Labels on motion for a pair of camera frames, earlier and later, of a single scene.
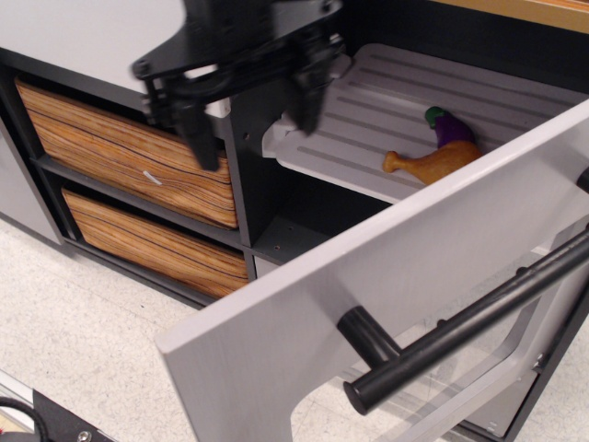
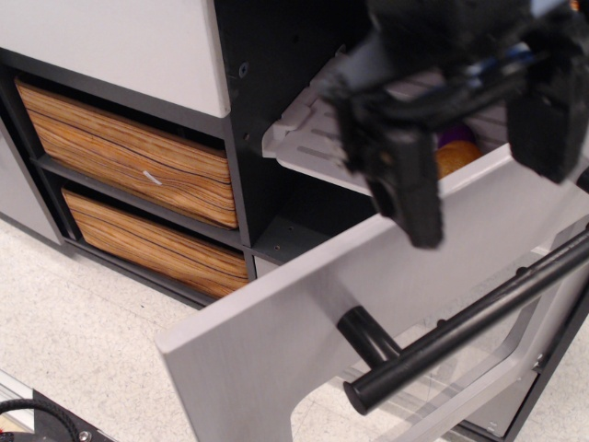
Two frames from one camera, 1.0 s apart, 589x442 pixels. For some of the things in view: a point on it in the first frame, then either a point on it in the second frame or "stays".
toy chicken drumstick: [446, 158] stays
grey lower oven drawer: [499, 412] stays
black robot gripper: [225, 48] -> [418, 63]
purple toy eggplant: [448, 128] stays
